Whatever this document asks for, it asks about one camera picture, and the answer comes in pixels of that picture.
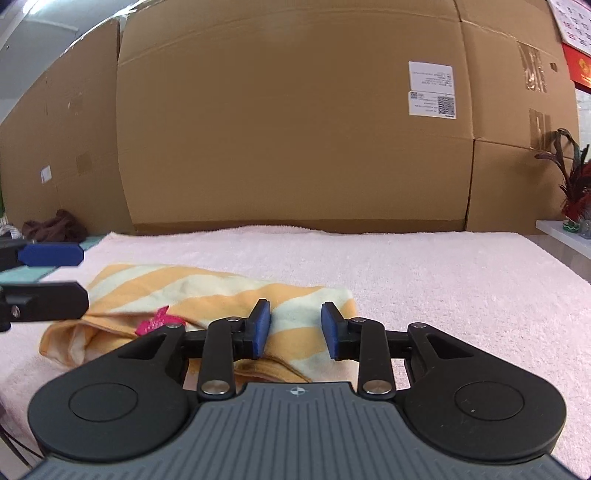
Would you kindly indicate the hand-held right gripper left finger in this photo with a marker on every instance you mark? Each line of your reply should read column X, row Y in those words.
column 262, row 327

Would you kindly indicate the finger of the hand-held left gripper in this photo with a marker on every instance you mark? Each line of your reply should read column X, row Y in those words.
column 46, row 302
column 51, row 254

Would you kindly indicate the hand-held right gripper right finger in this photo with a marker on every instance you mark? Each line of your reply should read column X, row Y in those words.
column 330, row 330

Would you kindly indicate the orange and white striped sweater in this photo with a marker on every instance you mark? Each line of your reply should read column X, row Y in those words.
column 207, row 286

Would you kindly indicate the dark brown cloth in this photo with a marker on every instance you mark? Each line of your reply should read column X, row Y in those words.
column 55, row 226

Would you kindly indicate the teal blanket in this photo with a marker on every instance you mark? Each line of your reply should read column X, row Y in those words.
column 23, row 275

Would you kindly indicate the small white label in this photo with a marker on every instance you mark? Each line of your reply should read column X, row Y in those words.
column 46, row 175

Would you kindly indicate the pink fluffy towel blanket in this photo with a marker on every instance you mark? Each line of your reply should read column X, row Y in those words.
column 415, row 286

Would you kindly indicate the brown tape patch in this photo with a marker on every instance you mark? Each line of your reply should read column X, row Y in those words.
column 84, row 162

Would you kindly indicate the cardboard box with small label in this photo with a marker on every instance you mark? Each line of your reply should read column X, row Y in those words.
column 69, row 115

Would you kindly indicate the large cardboard box with labels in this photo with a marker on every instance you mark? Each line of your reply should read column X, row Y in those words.
column 277, row 138

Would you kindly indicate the plain cardboard box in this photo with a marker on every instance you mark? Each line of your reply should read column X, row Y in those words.
column 508, row 184

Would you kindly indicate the white table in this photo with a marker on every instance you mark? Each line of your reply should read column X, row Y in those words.
column 554, row 230

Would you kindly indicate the white barcode shipping label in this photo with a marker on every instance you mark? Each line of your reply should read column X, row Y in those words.
column 431, row 105

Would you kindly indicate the white text shipping label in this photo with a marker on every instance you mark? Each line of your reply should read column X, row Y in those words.
column 429, row 76

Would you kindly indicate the grey machine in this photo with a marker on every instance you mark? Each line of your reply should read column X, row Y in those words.
column 586, row 228

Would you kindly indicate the red and black feather decoration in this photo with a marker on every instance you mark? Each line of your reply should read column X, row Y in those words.
column 577, row 184

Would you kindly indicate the clear packing tape patch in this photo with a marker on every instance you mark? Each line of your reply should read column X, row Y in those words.
column 532, row 67
column 540, row 129

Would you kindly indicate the cardboard box with tape patches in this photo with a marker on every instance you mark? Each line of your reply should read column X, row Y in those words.
column 498, row 69

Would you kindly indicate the red wall calendar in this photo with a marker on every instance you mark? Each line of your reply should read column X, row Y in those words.
column 577, row 37

